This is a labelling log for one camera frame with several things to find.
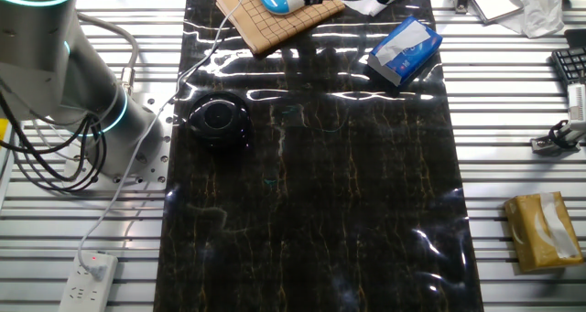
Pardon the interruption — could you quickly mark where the white lamp cable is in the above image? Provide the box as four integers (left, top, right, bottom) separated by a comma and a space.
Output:
76, 0, 251, 282

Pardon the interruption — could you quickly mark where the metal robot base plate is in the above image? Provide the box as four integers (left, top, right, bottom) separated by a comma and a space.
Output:
61, 91, 176, 192

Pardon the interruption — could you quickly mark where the thick grey robot cable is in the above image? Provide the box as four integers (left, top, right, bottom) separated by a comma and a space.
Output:
76, 10, 141, 98

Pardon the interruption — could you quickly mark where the black small box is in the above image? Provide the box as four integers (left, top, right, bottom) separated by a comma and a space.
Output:
563, 27, 586, 50

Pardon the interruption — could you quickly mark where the black marble pattern mat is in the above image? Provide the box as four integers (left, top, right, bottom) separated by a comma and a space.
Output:
153, 0, 485, 312

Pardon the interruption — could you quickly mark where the black round bowl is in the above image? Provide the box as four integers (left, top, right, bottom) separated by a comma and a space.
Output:
186, 91, 252, 150

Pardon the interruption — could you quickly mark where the white power strip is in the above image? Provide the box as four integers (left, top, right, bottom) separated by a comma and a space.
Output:
58, 251, 120, 312

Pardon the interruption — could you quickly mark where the white plastic bag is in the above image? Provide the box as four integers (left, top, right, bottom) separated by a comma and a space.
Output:
498, 0, 567, 39

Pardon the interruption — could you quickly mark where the blue tissue box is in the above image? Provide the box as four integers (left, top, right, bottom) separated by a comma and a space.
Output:
365, 15, 444, 89

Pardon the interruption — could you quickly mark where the yellow tissue box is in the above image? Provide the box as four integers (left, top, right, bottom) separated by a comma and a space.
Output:
503, 191, 586, 274

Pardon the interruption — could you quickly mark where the grey flat device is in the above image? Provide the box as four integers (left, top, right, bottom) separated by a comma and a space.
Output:
467, 0, 527, 26

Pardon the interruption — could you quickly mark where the black keyboard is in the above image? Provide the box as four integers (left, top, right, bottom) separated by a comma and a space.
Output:
550, 46, 586, 85

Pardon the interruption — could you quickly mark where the black cable bundle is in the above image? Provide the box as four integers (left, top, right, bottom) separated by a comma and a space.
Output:
0, 90, 108, 195

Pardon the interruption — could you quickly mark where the wooden grid board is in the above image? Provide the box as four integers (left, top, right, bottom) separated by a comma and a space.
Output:
211, 0, 347, 59

